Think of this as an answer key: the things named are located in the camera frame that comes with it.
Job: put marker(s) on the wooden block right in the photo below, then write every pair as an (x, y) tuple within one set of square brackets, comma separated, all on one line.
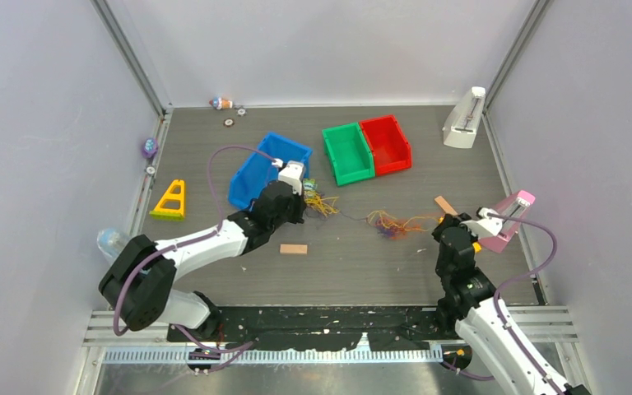
[(445, 206)]

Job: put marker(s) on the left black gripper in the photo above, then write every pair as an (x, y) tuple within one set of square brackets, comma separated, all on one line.
[(299, 205)]

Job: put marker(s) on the wooden block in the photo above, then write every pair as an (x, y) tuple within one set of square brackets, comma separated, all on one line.
[(296, 249), (445, 206)]

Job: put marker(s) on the wooden block centre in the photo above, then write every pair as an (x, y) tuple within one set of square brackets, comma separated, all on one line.
[(296, 249)]

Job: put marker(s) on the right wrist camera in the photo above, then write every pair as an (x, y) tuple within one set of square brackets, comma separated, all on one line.
[(487, 224)]

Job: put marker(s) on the pink metronome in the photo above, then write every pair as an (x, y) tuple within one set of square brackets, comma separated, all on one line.
[(516, 205)]

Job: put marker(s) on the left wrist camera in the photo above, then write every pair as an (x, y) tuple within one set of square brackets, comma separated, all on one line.
[(292, 173)]

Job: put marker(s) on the small figurine toy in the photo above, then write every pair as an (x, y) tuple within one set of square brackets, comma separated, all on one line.
[(220, 103)]

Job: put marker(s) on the white metronome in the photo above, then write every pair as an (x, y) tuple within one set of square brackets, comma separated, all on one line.
[(460, 127)]

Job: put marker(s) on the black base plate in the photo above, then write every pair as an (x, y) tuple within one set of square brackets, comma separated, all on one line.
[(322, 328)]

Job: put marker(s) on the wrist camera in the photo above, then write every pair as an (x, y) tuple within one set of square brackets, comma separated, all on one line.
[(487, 224), (292, 173)]

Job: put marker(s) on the green owl tile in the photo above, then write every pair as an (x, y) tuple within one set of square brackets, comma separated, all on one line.
[(310, 187)]

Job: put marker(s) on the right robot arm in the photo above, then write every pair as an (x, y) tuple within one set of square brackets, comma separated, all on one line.
[(473, 309)]

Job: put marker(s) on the clear plastic bottle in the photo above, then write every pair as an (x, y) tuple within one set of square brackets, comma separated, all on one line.
[(111, 242)]

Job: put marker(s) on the purple round toy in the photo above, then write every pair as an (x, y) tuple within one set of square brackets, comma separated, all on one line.
[(150, 148)]

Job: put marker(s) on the blue plastic bin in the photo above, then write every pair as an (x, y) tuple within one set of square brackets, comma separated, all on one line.
[(256, 172)]

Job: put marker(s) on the green plastic bin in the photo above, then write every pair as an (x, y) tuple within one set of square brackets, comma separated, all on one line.
[(349, 154)]

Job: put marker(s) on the yellow triangle toy left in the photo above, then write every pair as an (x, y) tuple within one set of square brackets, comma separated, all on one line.
[(171, 206)]

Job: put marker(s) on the red plastic bin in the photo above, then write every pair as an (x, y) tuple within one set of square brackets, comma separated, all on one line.
[(389, 146)]

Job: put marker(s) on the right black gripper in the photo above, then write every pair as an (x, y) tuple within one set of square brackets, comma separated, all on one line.
[(448, 220)]

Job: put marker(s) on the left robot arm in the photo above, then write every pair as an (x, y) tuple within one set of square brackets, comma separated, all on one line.
[(140, 281)]

